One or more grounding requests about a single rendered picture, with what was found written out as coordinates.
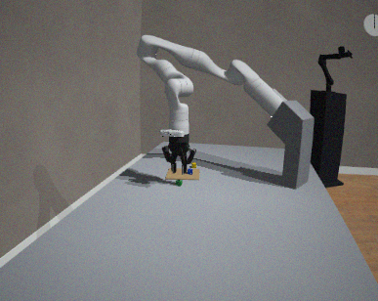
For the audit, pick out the tan square mat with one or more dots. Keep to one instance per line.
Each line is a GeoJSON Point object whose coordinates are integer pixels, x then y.
{"type": "Point", "coordinates": [178, 175]}

